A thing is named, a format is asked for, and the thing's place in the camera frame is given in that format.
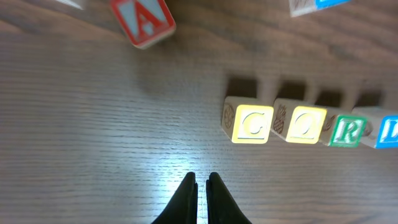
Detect red A block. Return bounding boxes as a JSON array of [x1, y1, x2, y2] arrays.
[[110, 0, 177, 49]]

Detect blue P block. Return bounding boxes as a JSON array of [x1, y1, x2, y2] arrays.
[[56, 0, 86, 10]]

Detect yellow O block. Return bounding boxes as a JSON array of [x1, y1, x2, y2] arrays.
[[271, 98, 327, 144]]

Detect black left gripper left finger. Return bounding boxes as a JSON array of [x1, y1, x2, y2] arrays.
[[152, 172, 198, 224]]

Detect blue H block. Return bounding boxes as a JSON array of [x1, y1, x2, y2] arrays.
[[289, 0, 350, 17]]

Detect yellow C block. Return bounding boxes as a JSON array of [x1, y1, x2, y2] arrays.
[[221, 96, 274, 144]]

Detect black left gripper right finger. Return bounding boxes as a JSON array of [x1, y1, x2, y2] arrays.
[[206, 172, 251, 224]]

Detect blue L block front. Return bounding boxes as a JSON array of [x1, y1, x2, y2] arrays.
[[351, 106, 398, 150]]

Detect green R block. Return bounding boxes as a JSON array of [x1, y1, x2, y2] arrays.
[[319, 107, 367, 147]]

